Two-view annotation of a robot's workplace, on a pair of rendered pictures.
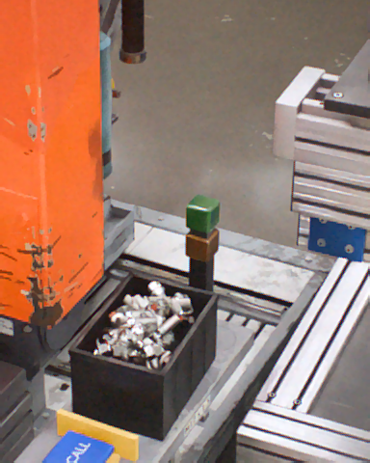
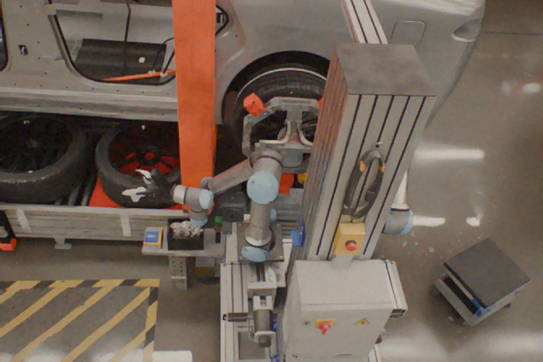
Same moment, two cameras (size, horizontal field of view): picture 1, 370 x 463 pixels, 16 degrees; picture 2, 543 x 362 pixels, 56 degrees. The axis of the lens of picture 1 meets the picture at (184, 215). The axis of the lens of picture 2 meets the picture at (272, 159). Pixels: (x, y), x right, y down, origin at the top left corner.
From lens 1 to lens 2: 218 cm
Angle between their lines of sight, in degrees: 46
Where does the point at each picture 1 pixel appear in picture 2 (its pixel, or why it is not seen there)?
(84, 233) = not seen: hidden behind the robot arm
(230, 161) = not seen: hidden behind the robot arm
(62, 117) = (191, 176)
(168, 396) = (170, 244)
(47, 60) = (184, 164)
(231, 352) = (208, 252)
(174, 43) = (448, 185)
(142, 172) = not seen: hidden behind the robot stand
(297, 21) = (499, 213)
